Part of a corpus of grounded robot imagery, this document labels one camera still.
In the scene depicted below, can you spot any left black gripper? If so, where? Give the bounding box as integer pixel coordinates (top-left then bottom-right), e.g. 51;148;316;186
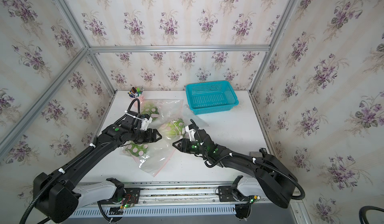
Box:
130;128;163;144

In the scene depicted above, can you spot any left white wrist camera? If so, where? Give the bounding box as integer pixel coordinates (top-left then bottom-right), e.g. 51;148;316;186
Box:
140;117;153;131

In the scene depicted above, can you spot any pink pen cup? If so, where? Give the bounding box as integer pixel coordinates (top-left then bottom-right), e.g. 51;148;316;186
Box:
129;94;145;104

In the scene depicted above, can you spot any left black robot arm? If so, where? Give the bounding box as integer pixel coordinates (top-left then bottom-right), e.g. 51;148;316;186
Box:
20;108;162;224

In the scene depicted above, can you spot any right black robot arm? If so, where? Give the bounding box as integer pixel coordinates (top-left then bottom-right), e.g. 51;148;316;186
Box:
172;121;306;209

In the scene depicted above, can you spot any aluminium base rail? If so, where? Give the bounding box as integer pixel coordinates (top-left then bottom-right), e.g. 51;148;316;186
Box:
67;181;304;208

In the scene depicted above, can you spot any zip-top bag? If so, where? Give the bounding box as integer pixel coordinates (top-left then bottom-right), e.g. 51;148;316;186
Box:
120;140;175;177
157;104;210;141
141;99;184;124

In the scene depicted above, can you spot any grey block with black device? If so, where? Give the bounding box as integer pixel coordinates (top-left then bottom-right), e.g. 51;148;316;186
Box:
250;148;269;161

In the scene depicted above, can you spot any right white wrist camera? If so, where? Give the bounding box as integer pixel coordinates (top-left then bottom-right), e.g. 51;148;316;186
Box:
185;124;196;142

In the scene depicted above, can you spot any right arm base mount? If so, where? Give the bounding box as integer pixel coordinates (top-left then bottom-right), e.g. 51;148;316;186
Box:
216;176;265;203

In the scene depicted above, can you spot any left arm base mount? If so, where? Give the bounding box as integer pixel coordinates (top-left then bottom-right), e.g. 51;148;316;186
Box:
106;178;141;209

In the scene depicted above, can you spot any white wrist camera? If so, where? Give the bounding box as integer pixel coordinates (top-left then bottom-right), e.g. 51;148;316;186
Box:
140;117;153;131
185;124;196;142

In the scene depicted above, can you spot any black chair edge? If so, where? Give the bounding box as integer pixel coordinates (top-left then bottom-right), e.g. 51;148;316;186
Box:
359;206;384;224

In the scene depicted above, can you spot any teal plastic basket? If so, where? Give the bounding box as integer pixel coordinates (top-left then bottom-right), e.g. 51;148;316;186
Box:
186;80;239;115

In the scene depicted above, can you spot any chinese cabbage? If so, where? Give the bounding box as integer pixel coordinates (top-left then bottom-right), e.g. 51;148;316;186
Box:
159;118;185;140
141;102;160;121
124;143;149;157

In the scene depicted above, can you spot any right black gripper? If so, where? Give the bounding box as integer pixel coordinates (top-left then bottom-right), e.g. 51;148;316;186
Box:
172;139;209;157

